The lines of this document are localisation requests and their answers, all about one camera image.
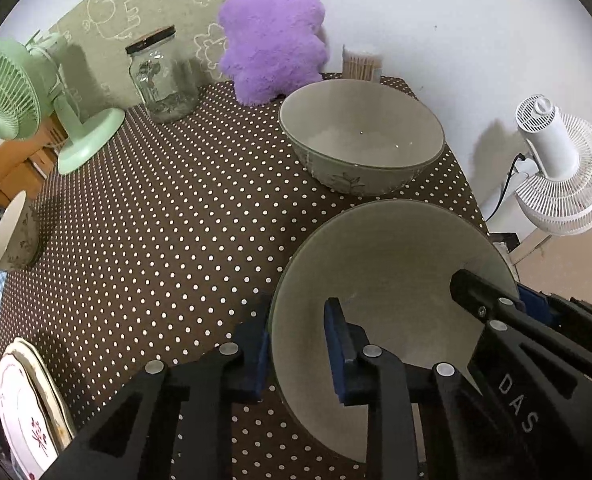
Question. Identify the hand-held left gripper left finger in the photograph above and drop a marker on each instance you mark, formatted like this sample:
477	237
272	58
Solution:
262	360

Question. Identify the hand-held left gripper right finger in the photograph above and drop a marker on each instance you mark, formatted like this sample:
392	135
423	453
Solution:
335	350

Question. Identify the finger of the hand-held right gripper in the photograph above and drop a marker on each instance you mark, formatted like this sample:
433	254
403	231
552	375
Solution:
536	305
476	292

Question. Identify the grey-green floral bowl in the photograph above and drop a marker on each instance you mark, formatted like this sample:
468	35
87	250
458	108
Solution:
8	235
391	260
361	125

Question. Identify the scalloped yellow floral plate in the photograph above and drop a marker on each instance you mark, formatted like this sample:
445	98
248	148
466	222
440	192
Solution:
66	422

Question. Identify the red floral plate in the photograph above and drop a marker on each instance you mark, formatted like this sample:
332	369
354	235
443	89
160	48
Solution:
20	410

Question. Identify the beige door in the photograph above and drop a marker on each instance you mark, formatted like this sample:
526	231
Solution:
576	270

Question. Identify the white fan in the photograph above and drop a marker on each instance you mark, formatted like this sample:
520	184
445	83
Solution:
561	175

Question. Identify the brown polka dot tablecloth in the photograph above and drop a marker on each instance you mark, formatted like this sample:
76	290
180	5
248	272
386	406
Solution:
175	210

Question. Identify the toothpick holder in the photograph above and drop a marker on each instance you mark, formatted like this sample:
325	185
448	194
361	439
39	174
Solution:
362	62

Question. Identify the glass jar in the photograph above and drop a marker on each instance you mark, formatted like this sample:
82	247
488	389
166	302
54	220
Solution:
163	80

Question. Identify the wooden headboard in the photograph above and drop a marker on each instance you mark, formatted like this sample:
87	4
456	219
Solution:
10	160

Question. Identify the purple plush toy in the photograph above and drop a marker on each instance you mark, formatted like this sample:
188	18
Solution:
271	35

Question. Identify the green desk fan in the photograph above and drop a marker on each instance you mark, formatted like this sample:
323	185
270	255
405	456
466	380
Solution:
5	95

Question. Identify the green patterned wall board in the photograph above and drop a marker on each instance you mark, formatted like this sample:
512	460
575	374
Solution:
175	0

